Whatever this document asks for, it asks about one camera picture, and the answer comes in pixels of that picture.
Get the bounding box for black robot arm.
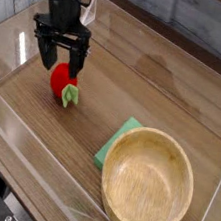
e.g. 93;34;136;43
34;0;91;78

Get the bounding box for clear acrylic tray wall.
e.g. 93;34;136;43
0;0;221;221

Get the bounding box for green foam block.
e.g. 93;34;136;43
92;111;145;177

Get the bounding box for red felt fruit green leaves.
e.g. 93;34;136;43
50;63;79;107

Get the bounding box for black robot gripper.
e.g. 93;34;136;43
34;13;91;78

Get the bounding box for round wooden bowl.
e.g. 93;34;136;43
101;127;194;221

